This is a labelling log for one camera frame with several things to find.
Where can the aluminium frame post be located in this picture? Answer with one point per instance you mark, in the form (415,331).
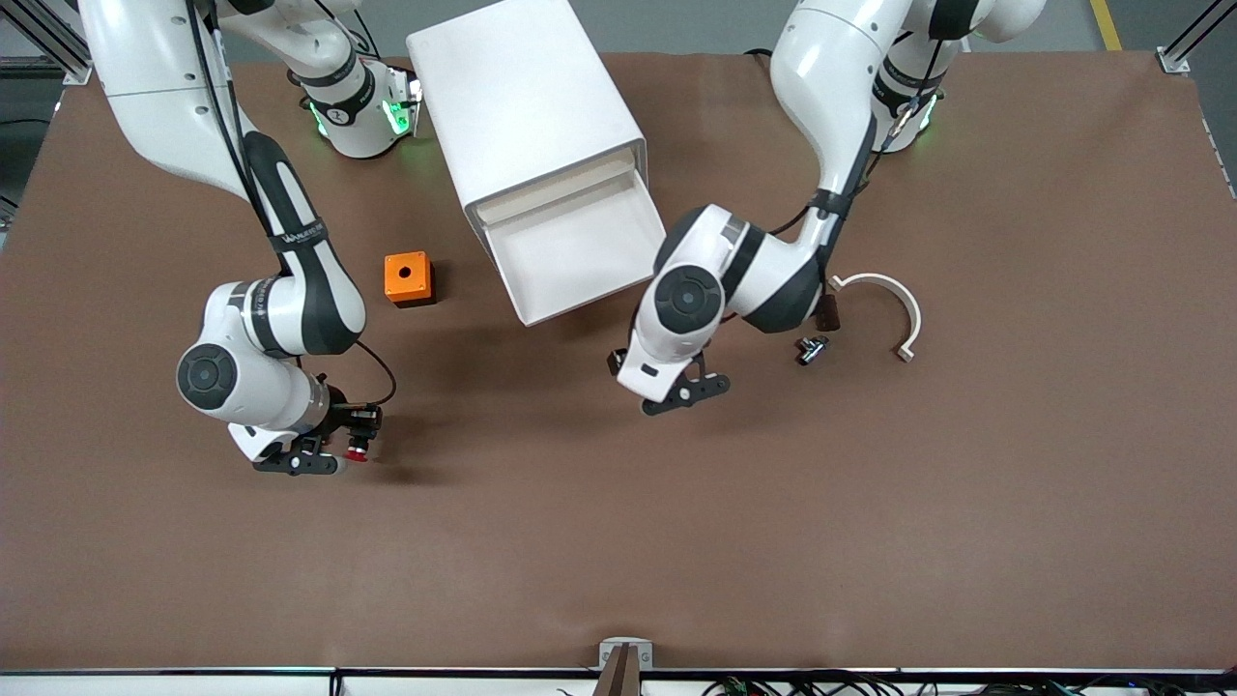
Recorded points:
(58,48)
(1184,43)

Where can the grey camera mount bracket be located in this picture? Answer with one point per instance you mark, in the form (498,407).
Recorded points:
(625,657)

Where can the silver key switch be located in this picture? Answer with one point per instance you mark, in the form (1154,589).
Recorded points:
(814,350)

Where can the white drawer cabinet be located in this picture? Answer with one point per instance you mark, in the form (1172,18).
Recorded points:
(512,97)

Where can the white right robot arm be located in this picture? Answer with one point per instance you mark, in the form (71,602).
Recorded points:
(300,309)

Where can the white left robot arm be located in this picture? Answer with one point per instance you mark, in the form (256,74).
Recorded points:
(821,87)

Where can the small brown block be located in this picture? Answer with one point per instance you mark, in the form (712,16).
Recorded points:
(830,317)

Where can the orange box with round hole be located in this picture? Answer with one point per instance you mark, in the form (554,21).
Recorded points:
(408,280)

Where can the white curved arc piece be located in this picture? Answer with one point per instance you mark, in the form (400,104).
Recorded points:
(899,295)

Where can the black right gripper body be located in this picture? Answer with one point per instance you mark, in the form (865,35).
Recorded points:
(341,416)

